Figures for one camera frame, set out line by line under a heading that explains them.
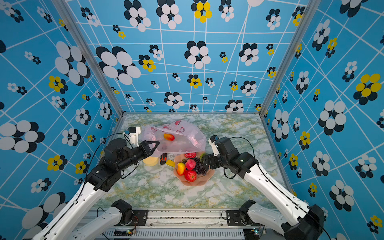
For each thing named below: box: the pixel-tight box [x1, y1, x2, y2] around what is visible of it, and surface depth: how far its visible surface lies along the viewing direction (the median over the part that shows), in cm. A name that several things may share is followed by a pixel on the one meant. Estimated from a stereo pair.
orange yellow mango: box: [163, 133, 176, 141], surface depth 103 cm
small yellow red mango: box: [177, 162, 186, 176], surface depth 83 cm
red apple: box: [184, 170, 198, 182], surface depth 82 cm
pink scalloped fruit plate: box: [173, 153, 216, 186], surface depth 85 cm
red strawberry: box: [184, 152, 197, 159], surface depth 90 cm
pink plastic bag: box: [142, 120, 207, 157], surface depth 83 cm
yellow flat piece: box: [166, 159, 176, 168], surface depth 95 cm
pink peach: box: [185, 159, 196, 171], surface depth 82 cm
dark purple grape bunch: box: [194, 157, 208, 176], surface depth 86 cm
